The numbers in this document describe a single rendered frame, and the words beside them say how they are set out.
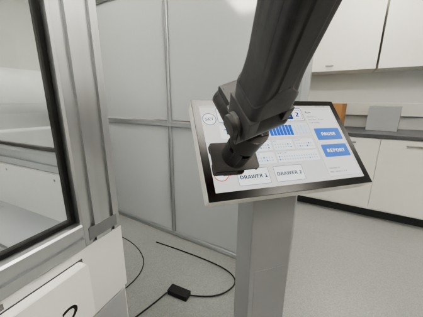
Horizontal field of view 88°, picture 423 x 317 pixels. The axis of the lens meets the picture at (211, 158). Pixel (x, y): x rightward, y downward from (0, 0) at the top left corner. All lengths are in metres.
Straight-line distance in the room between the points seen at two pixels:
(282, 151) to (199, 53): 1.16
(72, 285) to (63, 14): 0.41
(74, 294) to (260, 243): 0.55
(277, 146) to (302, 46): 0.47
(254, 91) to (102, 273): 0.43
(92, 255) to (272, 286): 0.66
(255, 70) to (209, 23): 1.43
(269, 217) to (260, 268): 0.19
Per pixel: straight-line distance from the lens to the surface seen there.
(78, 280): 0.46
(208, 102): 0.67
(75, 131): 0.40
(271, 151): 0.65
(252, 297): 0.94
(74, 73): 0.41
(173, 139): 1.82
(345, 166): 0.78
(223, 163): 0.45
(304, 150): 0.71
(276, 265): 0.90
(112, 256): 0.52
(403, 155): 2.75
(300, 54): 0.22
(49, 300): 0.44
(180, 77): 1.74
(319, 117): 0.83
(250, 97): 0.26
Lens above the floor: 1.19
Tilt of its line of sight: 15 degrees down
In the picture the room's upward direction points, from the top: straight up
